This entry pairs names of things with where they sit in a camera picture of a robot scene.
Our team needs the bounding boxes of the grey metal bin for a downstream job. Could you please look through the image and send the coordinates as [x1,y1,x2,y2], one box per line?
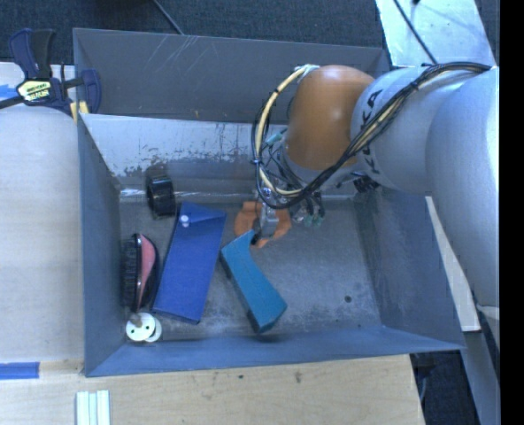
[72,27,467,378]

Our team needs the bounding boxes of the white round disc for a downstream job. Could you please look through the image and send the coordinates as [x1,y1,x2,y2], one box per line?
[125,311,164,344]

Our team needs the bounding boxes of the black ring roll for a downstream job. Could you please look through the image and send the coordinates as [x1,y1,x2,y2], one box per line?
[145,165,177,219]

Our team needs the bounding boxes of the teal flat block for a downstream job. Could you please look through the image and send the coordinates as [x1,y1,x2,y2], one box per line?
[219,229,289,336]

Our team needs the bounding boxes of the blue flat box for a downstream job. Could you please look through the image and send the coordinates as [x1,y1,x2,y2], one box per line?
[151,201,228,326]

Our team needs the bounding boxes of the black cylinder on white bracket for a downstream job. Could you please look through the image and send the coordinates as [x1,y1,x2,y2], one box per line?
[352,173,381,193]

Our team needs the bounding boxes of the black and pink brush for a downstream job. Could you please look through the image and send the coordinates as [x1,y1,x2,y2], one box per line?
[119,232,161,313]

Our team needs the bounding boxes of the pale wood board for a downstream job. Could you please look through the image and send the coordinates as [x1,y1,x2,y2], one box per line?
[0,104,87,365]

